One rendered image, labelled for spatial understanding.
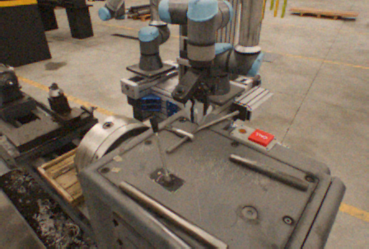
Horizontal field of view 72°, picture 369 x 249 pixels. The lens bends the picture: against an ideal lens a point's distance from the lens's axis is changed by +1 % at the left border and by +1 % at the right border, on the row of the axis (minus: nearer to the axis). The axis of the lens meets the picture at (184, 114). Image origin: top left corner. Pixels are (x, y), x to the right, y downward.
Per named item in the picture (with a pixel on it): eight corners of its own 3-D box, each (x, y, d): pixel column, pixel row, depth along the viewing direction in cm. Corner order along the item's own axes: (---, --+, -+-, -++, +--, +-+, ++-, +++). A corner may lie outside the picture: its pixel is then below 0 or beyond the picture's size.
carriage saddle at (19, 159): (100, 127, 153) (99, 119, 150) (17, 168, 123) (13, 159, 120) (74, 110, 170) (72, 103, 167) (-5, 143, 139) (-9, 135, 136)
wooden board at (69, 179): (140, 162, 127) (139, 156, 125) (72, 208, 103) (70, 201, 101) (105, 138, 143) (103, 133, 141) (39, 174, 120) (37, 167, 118)
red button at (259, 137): (273, 140, 79) (274, 134, 78) (265, 149, 75) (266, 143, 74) (255, 133, 83) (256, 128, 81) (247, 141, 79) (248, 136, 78)
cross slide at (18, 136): (96, 118, 151) (95, 111, 149) (19, 153, 123) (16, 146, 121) (81, 109, 160) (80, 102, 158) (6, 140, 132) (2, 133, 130)
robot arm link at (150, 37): (136, 53, 150) (133, 29, 143) (146, 46, 161) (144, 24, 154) (154, 54, 147) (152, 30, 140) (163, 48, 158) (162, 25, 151)
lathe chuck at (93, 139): (160, 164, 114) (149, 107, 95) (102, 215, 95) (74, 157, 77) (147, 156, 119) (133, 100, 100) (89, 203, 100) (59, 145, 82)
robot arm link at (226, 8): (202, -3, 78) (185, 1, 70) (236, -1, 74) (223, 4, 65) (201, 23, 82) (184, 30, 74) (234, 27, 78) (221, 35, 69)
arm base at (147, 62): (151, 60, 168) (150, 45, 163) (167, 66, 159) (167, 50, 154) (133, 67, 158) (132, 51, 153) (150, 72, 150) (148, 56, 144)
